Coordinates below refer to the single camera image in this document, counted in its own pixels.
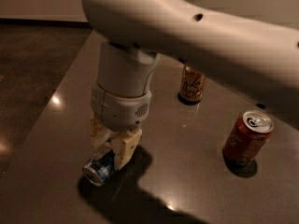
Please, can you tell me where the blue silver Red Bull can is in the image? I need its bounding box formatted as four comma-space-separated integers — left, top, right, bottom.
82, 150, 114, 187

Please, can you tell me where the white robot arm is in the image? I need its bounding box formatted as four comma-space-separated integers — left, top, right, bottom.
82, 0, 299, 131

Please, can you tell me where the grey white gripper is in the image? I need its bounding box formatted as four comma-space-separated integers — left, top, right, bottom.
90, 84, 151, 170

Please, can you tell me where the orange LaCroix can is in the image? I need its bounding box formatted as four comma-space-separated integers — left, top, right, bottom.
178, 65, 206, 104

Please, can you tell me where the red soda can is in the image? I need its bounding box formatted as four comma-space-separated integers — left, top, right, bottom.
222, 110, 274, 167

